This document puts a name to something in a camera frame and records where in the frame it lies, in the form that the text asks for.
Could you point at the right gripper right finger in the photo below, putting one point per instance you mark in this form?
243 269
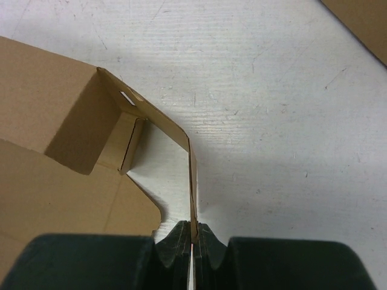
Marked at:
263 263

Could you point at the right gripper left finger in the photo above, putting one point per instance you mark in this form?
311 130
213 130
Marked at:
99 261

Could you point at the brown paper box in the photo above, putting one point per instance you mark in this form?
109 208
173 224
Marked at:
69 134

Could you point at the folded box middle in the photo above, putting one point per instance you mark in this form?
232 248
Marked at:
366 19

